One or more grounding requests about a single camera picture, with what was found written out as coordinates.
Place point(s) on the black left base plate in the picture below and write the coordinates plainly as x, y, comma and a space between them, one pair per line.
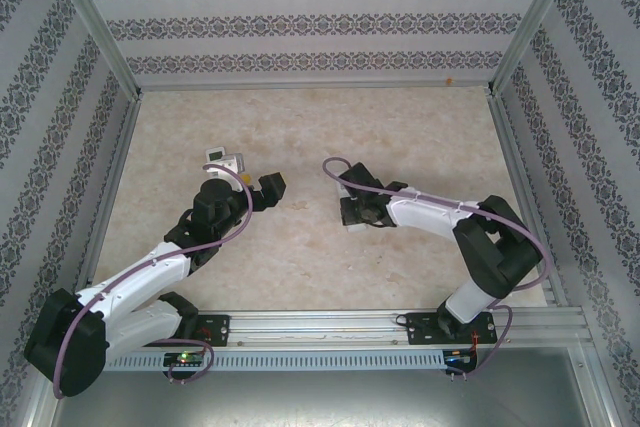
217, 332

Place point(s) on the circuit board with blue light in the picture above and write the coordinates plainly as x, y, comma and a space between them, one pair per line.
457, 357

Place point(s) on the aluminium frame post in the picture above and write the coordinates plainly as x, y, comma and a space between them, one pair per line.
533, 22
100, 22

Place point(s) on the small white device with screen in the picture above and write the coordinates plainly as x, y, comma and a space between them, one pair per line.
215, 153

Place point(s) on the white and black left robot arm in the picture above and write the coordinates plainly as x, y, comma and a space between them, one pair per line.
145, 272

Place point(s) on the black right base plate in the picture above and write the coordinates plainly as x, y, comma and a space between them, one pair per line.
422, 329

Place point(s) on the grey metal sheet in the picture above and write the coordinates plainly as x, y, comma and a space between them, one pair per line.
320, 402

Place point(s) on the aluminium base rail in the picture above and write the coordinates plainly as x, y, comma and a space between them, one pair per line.
320, 329

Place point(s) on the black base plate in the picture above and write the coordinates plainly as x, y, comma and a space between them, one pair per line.
217, 332
422, 329

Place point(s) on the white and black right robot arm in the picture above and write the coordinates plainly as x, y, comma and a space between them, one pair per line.
425, 212

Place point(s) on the small white remote control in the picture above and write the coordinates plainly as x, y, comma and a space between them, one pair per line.
360, 228

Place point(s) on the circuit board with green light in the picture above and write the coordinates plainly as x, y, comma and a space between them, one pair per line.
185, 358

